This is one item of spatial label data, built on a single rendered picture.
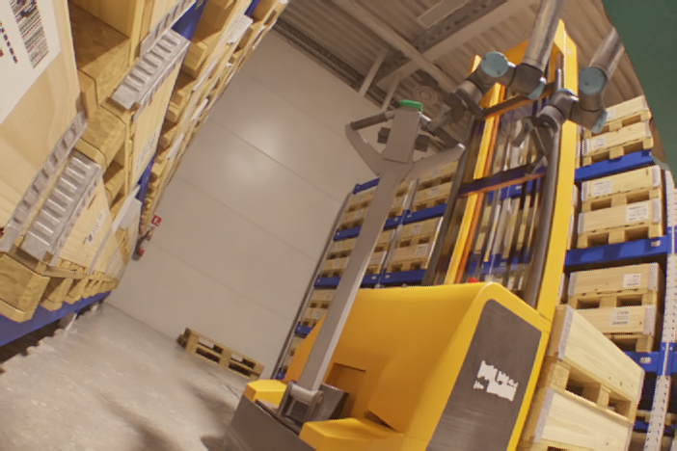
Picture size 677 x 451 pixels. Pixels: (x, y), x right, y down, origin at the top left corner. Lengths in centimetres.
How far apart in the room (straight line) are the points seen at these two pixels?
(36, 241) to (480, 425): 122
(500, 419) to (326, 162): 705
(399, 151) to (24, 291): 117
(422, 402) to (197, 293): 594
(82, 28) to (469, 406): 122
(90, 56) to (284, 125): 734
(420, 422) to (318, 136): 729
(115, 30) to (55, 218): 38
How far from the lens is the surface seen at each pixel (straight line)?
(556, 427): 172
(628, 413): 255
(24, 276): 81
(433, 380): 108
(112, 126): 84
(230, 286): 691
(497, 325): 125
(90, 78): 54
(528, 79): 140
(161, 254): 673
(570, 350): 170
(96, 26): 58
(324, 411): 128
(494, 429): 134
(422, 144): 142
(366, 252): 126
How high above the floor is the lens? 46
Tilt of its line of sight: 22 degrees up
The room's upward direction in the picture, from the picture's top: 22 degrees clockwise
